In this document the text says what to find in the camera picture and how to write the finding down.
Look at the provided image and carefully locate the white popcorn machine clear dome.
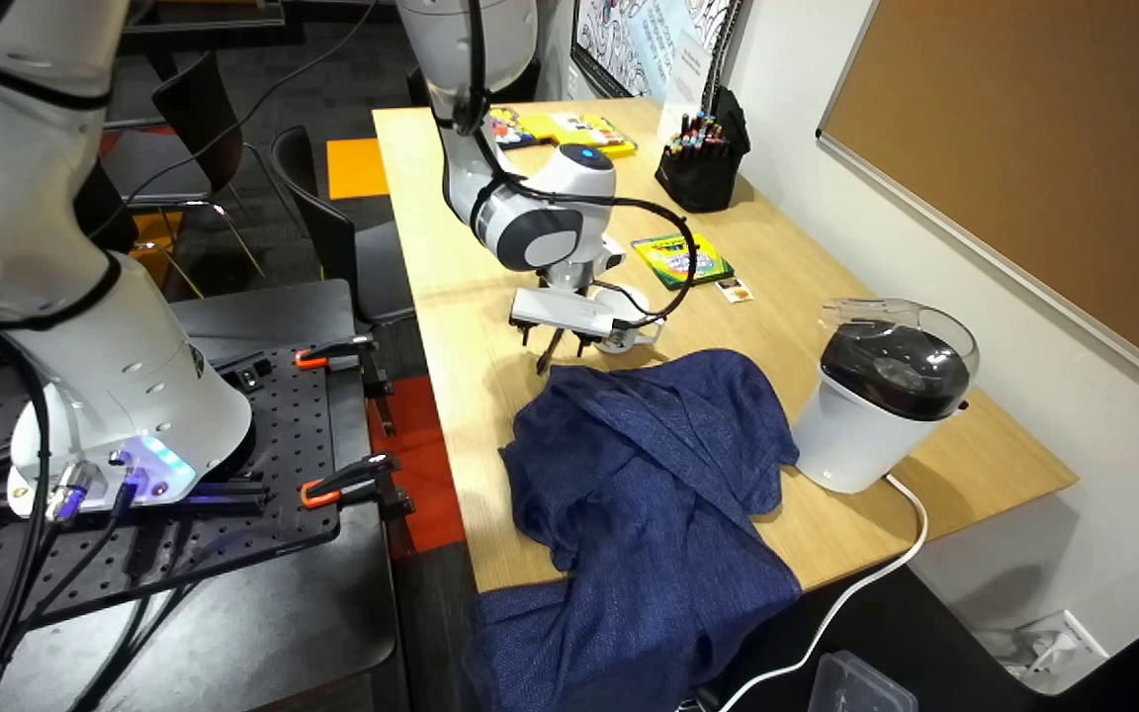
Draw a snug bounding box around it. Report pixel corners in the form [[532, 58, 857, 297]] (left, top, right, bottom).
[[792, 294, 984, 504]]

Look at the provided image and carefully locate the silver wrist camera bar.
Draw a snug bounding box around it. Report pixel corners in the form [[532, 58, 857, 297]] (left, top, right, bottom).
[[505, 281, 629, 341]]

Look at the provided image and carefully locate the black base cable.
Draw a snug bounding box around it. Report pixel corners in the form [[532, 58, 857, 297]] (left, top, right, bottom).
[[0, 367, 69, 712]]

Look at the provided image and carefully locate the black plastic chair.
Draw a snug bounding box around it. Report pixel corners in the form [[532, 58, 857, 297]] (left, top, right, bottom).
[[105, 49, 275, 284], [269, 123, 420, 335]]

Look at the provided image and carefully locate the black perforated mounting board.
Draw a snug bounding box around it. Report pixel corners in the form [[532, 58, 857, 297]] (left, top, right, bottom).
[[0, 341, 343, 660]]

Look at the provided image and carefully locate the brown cork board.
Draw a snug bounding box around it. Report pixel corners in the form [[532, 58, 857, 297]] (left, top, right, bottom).
[[810, 0, 1139, 429]]

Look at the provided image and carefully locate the dark blue cloth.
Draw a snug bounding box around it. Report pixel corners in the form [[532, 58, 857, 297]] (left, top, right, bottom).
[[462, 346, 806, 712]]

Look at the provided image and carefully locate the thick white power cord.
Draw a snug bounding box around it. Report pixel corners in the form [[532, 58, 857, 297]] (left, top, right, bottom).
[[712, 466, 934, 712]]

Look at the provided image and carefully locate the green yellow marker box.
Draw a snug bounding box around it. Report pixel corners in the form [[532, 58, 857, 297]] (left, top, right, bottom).
[[629, 231, 739, 294]]

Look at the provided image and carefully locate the orange handled black clamp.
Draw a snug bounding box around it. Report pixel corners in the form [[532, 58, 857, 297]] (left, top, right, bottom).
[[288, 330, 382, 379], [295, 446, 403, 519]]

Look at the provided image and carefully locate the clear plastic container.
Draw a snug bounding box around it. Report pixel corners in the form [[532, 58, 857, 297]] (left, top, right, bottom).
[[806, 644, 926, 712]]

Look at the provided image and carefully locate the black marker organizer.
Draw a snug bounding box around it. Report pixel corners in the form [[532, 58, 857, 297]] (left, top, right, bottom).
[[653, 83, 757, 217]]

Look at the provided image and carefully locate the yellow flat box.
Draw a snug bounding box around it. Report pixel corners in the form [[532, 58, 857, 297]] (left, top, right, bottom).
[[480, 103, 643, 164]]

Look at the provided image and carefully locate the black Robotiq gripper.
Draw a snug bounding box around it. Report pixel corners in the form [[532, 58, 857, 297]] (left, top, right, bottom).
[[536, 319, 604, 379]]

